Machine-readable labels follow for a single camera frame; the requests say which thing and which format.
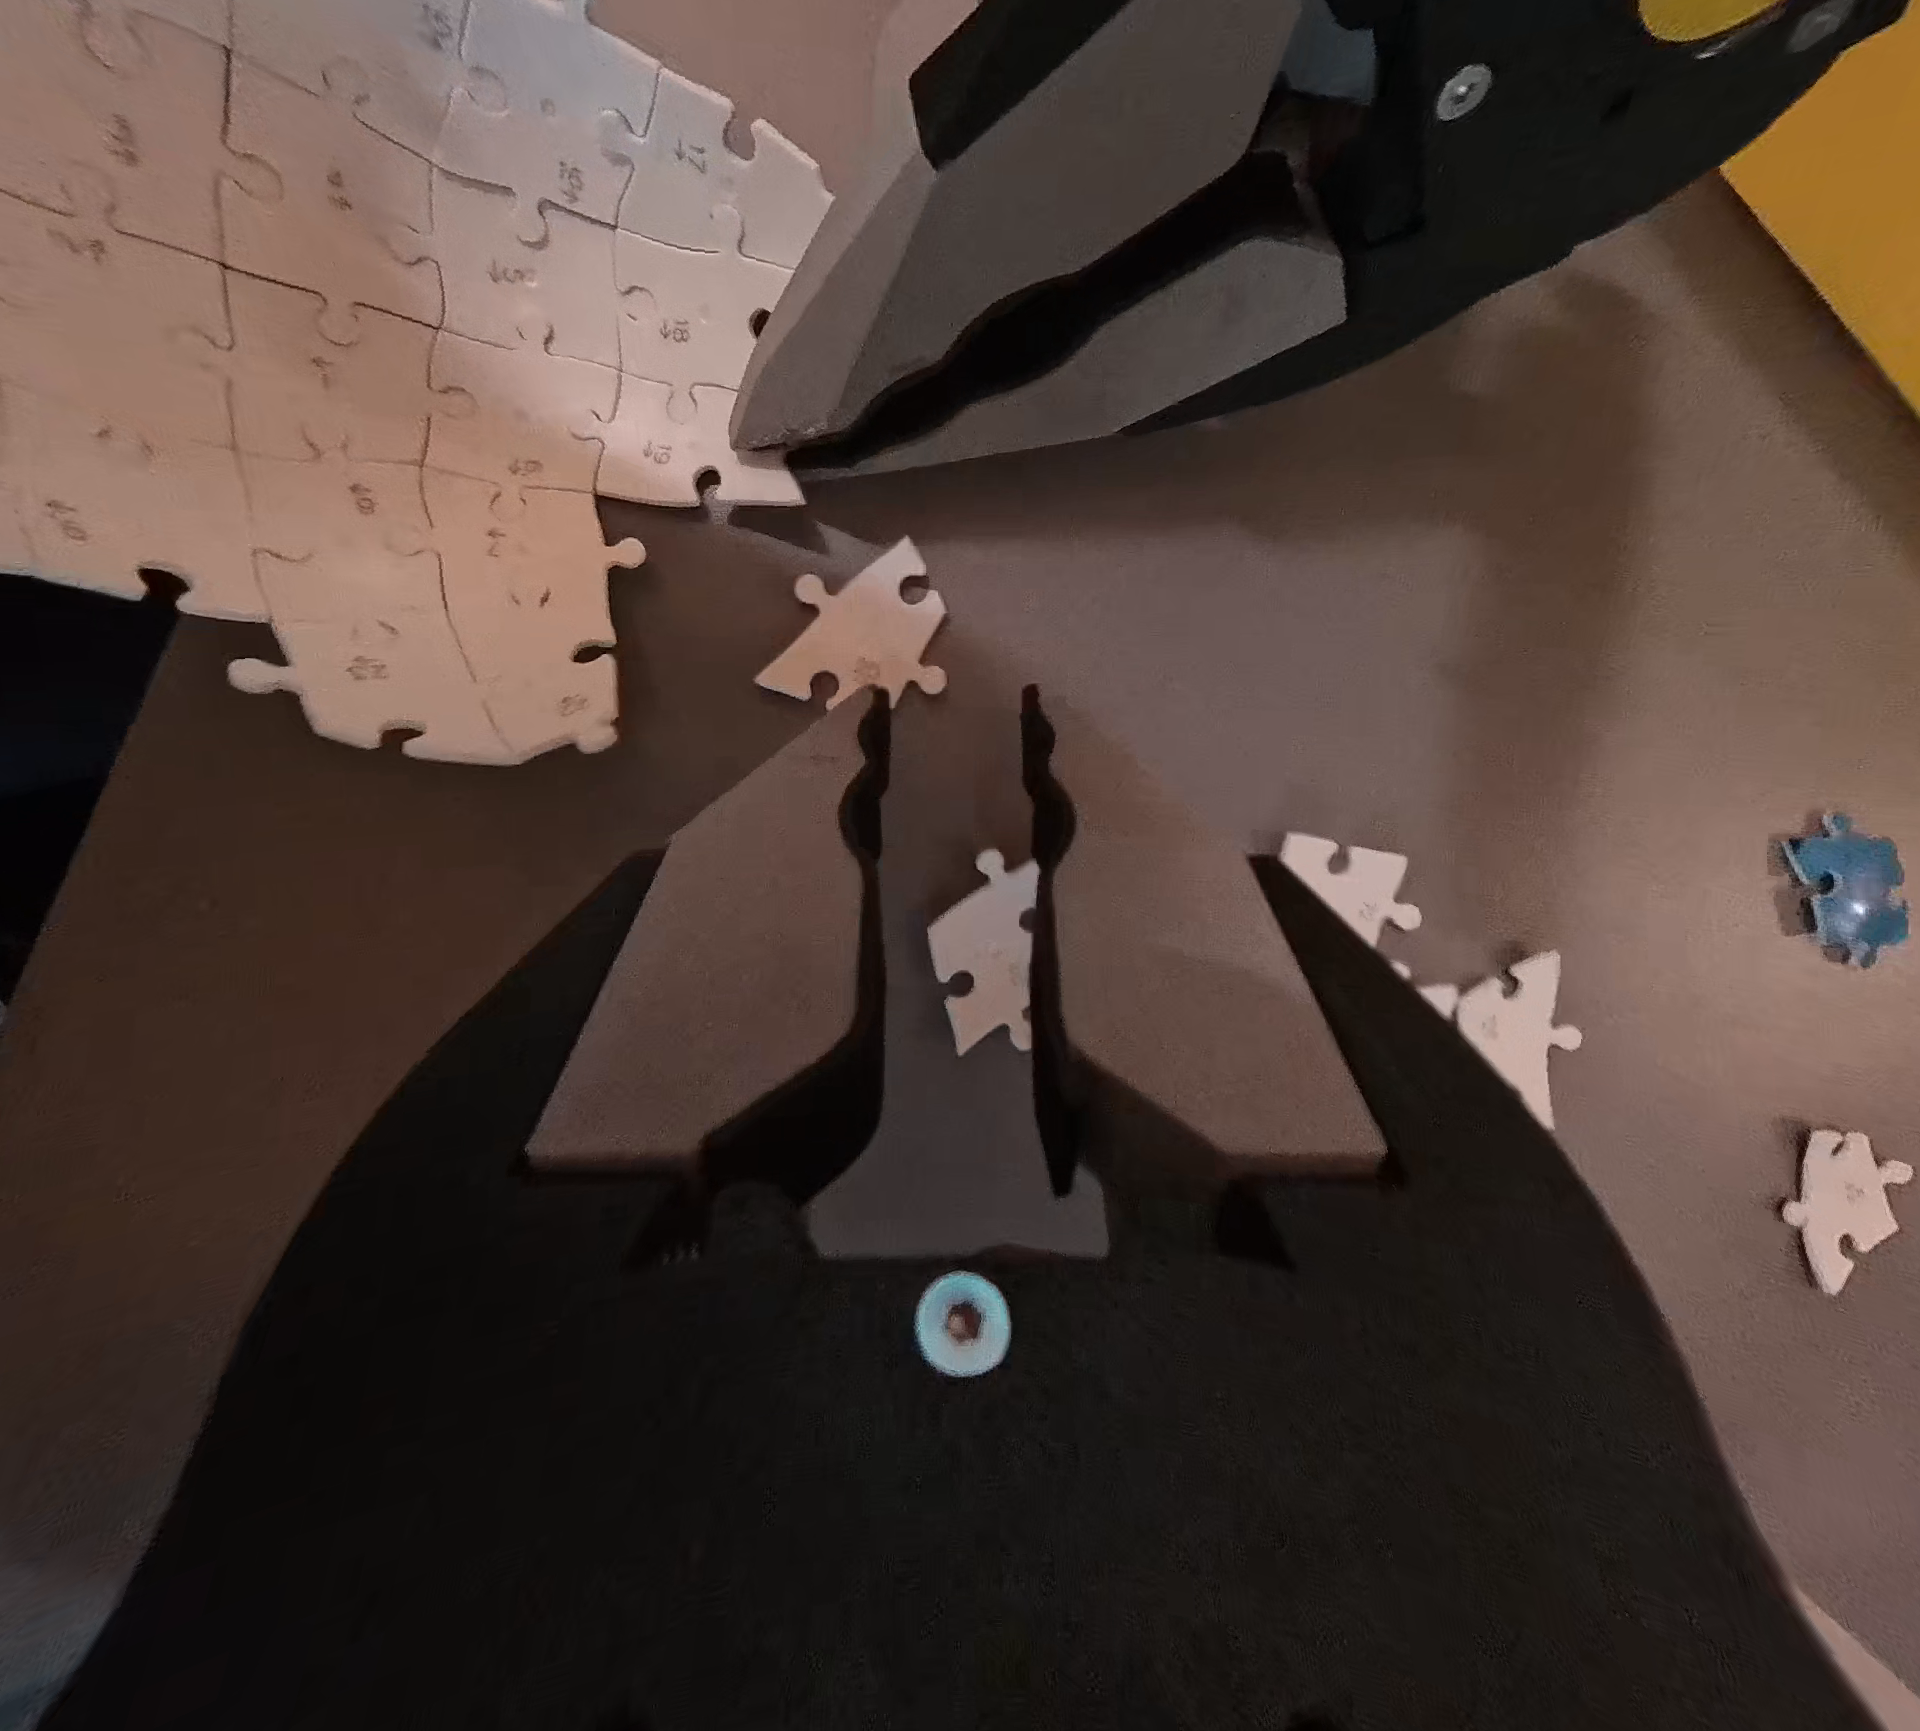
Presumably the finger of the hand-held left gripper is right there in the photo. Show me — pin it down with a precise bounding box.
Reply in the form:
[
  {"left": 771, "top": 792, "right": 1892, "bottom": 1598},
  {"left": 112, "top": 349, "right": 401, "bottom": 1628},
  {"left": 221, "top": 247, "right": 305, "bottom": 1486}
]
[
  {"left": 731, "top": 0, "right": 1307, "bottom": 455},
  {"left": 785, "top": 145, "right": 1352, "bottom": 475}
]

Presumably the person's dark-clothed torso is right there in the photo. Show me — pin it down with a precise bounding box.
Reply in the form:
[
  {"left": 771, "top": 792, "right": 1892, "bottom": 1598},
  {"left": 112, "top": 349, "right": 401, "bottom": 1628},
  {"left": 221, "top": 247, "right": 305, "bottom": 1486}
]
[{"left": 0, "top": 572, "right": 190, "bottom": 1015}]

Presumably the blue puzzle piece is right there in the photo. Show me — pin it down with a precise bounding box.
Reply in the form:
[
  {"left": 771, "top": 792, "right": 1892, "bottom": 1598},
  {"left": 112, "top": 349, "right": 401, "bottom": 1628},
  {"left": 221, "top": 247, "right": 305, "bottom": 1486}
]
[{"left": 1776, "top": 809, "right": 1916, "bottom": 972}]

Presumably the partly built puzzle ball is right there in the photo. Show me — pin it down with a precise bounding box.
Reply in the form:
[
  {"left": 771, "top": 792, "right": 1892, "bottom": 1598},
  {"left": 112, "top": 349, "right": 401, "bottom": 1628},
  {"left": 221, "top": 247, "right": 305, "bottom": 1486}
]
[{"left": 0, "top": 0, "right": 836, "bottom": 768}]

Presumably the yellow plastic bin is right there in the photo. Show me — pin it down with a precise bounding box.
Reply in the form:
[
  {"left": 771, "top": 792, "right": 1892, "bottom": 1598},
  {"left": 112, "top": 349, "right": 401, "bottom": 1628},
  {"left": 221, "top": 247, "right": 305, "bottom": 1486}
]
[{"left": 1722, "top": 35, "right": 1920, "bottom": 409}]

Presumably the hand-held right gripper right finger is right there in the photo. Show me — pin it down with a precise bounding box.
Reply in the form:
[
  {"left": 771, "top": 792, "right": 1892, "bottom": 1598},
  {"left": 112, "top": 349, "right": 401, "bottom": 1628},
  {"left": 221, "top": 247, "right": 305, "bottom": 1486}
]
[{"left": 1019, "top": 690, "right": 1390, "bottom": 1194}]

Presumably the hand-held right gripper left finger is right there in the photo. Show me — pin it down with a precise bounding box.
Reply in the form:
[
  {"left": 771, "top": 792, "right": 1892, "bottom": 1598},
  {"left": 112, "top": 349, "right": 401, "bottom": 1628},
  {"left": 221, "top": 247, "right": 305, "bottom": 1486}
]
[{"left": 521, "top": 690, "right": 894, "bottom": 1204}]

